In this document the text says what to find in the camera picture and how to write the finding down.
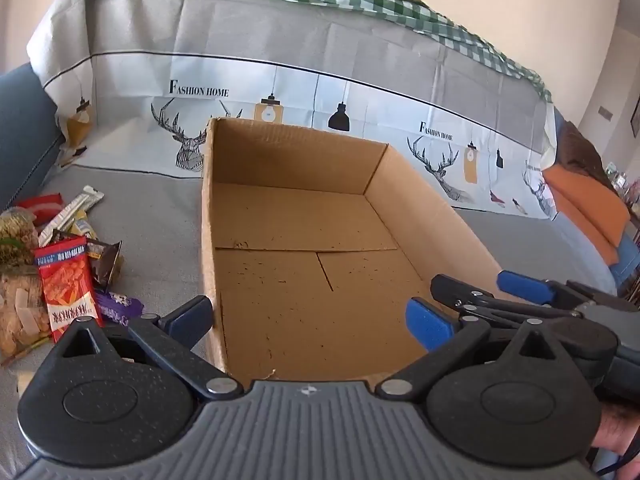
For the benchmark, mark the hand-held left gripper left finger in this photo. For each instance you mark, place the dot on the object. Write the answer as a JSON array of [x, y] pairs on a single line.
[[192, 320]]

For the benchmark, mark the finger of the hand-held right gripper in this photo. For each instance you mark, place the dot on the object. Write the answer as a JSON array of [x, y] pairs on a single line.
[[455, 290], [522, 285]]

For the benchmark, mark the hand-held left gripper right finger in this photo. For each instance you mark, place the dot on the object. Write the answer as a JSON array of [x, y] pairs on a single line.
[[427, 322]]

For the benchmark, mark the purple chocolate bar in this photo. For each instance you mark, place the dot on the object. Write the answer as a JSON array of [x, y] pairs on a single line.
[[117, 305]]

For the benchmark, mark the dark brown snack packet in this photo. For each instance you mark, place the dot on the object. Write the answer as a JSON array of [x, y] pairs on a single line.
[[107, 265]]

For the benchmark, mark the brown cardboard box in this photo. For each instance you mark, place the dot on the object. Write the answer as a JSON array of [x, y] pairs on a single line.
[[300, 240]]

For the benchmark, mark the red snack packet white stripe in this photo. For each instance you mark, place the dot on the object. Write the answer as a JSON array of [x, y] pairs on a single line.
[[42, 205]]

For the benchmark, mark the person's right forearm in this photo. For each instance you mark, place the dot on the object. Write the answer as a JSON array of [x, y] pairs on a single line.
[[615, 430]]

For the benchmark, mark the blue cushion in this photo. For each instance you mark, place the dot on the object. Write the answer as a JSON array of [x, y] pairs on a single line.
[[625, 260]]

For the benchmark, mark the orange cushion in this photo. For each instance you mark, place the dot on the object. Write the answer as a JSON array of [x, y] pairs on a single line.
[[585, 205]]

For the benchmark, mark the red printed snack packet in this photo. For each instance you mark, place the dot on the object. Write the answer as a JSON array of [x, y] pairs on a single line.
[[65, 285]]

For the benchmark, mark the yellow snack packet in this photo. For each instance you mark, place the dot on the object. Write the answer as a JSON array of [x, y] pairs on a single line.
[[82, 227]]

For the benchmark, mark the brown blanket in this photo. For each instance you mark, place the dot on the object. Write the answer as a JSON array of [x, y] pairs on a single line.
[[580, 152]]

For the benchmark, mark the silver white stick packet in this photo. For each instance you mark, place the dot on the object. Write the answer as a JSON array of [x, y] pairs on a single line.
[[70, 210]]

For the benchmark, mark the clear bag of pale crackers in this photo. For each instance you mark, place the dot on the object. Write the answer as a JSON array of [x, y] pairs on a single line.
[[20, 310]]

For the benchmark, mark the clear bag of yellow noodles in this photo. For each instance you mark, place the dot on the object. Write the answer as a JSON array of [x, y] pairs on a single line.
[[17, 230]]

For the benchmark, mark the grey white printed sofa cover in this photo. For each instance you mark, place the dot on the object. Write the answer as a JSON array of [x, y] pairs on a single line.
[[250, 35]]

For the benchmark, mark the wall switch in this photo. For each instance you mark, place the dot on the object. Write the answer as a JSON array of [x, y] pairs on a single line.
[[605, 113]]

